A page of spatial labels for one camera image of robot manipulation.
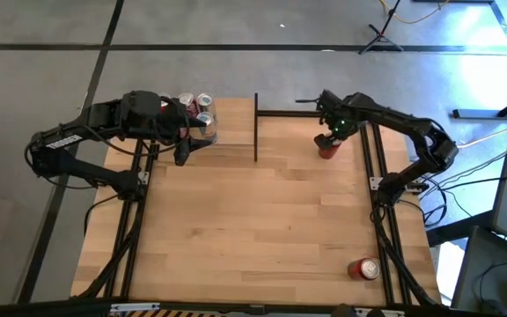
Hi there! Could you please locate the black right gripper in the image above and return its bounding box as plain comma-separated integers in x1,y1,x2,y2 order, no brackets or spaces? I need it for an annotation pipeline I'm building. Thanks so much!
313,89,365,150

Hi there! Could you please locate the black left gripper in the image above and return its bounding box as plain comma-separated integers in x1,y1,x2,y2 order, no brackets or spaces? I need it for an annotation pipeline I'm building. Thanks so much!
120,90,213,167

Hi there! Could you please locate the red can with black script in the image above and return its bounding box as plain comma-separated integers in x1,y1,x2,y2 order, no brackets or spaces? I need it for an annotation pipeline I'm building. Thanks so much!
318,139,342,161

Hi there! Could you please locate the slim blue Red Bull can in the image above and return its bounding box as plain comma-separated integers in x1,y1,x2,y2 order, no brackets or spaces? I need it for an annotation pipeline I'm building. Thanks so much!
195,110,218,144

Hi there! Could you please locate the silver soda can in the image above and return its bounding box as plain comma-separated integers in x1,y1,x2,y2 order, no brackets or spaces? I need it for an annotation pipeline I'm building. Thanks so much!
195,92,216,116

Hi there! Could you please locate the black tripod stand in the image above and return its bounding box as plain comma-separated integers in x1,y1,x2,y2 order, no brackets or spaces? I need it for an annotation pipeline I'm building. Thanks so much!
357,0,405,55

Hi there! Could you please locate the red soda can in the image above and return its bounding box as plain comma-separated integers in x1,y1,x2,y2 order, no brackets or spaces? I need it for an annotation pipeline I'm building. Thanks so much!
348,257,382,282

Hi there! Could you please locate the black desk foot bar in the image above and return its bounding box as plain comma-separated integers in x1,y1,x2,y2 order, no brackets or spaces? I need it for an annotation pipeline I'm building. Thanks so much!
451,87,507,121
426,210,496,247

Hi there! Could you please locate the yellow black hazard tape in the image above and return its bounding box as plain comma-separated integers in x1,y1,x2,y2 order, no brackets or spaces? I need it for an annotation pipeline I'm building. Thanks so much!
125,309,222,317

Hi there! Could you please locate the black aluminium frame rail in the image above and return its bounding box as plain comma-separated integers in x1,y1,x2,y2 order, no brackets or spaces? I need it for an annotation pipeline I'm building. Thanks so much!
103,105,162,300
257,109,378,119
361,112,439,307
0,299,457,317

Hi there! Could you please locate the wooden shelf with black frame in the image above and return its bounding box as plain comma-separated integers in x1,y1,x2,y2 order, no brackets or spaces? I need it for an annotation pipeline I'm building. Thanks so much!
134,91,260,163

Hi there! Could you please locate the orange floor cable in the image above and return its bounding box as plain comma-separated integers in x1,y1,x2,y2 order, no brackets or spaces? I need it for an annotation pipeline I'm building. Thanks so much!
378,0,451,26

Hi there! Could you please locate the white floor cable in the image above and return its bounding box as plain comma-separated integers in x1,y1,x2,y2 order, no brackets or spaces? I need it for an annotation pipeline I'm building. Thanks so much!
455,117,507,150

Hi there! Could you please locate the silver metal bracket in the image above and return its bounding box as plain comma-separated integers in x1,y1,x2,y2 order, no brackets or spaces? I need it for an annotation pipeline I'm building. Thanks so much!
109,302,161,313
353,307,407,317

